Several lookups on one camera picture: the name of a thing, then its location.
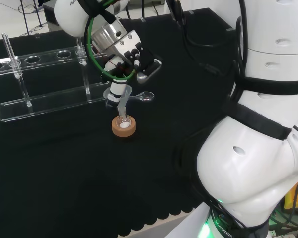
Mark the grey metal control box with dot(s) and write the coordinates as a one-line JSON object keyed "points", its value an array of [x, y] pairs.
{"points": [[48, 17]]}

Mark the small glass round-bottom flask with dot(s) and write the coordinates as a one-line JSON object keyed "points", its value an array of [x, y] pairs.
{"points": [[124, 123]]}

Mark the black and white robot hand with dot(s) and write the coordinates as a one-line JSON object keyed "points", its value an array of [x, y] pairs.
{"points": [[129, 45]]}

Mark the black bench cloth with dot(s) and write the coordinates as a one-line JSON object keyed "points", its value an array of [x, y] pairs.
{"points": [[64, 161]]}

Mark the clear plastic funnel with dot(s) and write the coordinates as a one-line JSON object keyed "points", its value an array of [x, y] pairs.
{"points": [[126, 95]]}

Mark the small grey cloth clip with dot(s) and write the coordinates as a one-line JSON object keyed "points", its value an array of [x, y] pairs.
{"points": [[230, 29]]}

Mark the clear acrylic funnel stand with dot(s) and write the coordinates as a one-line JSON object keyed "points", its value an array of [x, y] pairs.
{"points": [[52, 101]]}

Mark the clear glass weighing funnel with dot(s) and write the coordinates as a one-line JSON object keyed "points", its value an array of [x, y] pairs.
{"points": [[147, 96]]}

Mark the black tripod stand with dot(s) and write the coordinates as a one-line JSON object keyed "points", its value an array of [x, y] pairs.
{"points": [[41, 15]]}

